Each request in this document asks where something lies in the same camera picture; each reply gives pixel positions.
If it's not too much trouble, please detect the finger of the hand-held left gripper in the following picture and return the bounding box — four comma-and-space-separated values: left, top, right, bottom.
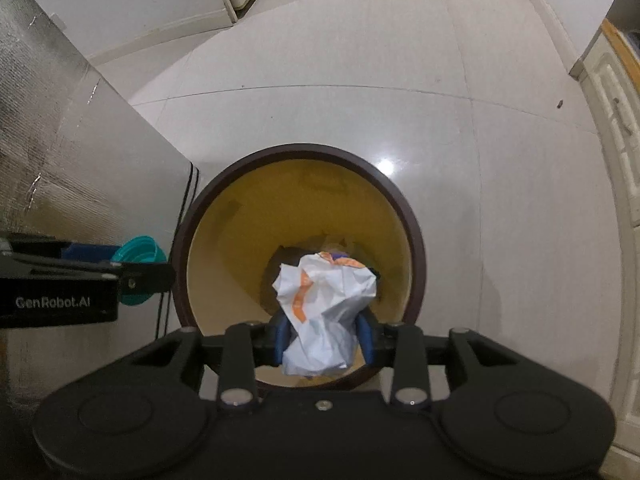
0, 231, 122, 263
0, 251, 177, 297

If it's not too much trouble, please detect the white orange wrapper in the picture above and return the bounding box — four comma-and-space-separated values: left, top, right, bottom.
272, 251, 379, 377

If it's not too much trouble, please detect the cream cabinet with wooden top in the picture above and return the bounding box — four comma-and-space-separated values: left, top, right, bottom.
569, 16, 640, 463

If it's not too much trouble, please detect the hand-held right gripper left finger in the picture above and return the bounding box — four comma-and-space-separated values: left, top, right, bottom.
131, 310, 293, 408

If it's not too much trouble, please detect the teal plastic cup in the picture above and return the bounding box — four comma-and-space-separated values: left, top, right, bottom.
110, 234, 169, 309

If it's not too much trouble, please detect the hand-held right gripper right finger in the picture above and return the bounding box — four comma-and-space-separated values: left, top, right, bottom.
356, 309, 507, 407

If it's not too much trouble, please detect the brown round trash bin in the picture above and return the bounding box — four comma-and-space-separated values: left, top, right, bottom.
171, 144, 427, 391

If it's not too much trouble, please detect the silver foil covered counter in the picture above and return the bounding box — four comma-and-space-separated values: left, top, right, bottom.
0, 0, 200, 461

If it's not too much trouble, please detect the black cable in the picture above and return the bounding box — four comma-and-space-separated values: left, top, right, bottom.
154, 161, 201, 340

